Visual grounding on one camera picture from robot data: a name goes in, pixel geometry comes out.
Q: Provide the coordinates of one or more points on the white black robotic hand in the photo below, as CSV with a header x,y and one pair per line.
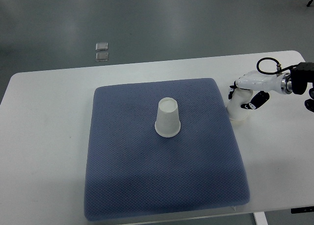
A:
x,y
262,84

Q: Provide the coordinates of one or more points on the white paper cup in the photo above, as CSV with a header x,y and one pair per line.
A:
x,y
234,109
167,122

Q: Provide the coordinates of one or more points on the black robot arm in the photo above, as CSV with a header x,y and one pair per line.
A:
x,y
300,75

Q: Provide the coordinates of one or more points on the black tripod leg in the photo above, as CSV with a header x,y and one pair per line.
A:
x,y
309,3

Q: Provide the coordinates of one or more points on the white paper cup on cushion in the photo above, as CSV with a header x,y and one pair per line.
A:
x,y
167,122

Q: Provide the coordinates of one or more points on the black table control panel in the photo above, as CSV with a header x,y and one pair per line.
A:
x,y
302,210

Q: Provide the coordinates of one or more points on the white table leg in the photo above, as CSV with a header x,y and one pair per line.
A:
x,y
260,218

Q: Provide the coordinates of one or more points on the blue mesh cushion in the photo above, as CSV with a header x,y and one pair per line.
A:
x,y
133,171

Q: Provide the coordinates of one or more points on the upper metal floor plate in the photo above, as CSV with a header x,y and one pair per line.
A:
x,y
102,46

